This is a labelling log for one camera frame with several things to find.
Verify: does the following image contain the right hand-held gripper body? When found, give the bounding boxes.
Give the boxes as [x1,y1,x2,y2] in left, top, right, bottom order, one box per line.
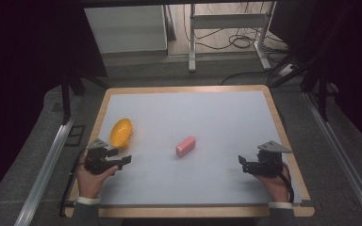
[246,140,293,179]

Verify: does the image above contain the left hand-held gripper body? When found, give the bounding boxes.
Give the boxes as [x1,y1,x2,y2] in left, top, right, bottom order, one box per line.
[84,137,123,176]

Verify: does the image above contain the yellow banana-like fruit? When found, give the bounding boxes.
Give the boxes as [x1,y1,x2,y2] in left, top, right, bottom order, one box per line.
[109,118,134,150]

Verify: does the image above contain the pink soap bar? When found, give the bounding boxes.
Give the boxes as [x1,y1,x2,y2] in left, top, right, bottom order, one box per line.
[174,135,197,158]

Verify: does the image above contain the person's left hand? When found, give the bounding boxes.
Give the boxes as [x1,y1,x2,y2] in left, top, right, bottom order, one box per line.
[74,153,120,200]

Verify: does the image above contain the person's right hand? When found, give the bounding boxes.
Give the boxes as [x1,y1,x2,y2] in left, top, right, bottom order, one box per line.
[253,162,291,203]

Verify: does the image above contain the white table mat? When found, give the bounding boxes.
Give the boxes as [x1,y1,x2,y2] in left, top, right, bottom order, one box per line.
[98,90,304,207]

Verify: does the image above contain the black metal stand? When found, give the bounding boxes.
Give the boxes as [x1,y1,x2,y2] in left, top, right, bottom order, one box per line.
[59,70,111,125]
[268,46,340,122]

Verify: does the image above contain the white power strip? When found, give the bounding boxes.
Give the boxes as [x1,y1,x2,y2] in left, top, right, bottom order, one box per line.
[277,63,299,78]

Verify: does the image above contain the white cabinet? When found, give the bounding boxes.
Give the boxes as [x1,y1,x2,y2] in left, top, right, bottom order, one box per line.
[83,4,169,55]

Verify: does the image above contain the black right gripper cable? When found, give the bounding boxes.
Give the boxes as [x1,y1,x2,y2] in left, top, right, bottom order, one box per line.
[278,162,296,204]

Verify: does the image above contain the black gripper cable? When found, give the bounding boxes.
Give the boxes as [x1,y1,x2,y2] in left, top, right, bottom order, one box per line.
[58,150,88,218]
[278,162,296,204]

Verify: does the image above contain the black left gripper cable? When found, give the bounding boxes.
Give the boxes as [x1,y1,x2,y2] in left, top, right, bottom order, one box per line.
[58,150,88,218]

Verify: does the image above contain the aluminium rail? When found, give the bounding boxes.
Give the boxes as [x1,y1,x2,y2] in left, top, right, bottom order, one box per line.
[13,97,84,226]
[303,90,362,226]

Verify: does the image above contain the black floor cables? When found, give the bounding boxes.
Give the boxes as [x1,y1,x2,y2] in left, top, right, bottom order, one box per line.
[182,2,291,87]

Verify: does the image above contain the white metal desk frame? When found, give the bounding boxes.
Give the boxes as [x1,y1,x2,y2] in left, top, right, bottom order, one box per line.
[188,2,277,73]

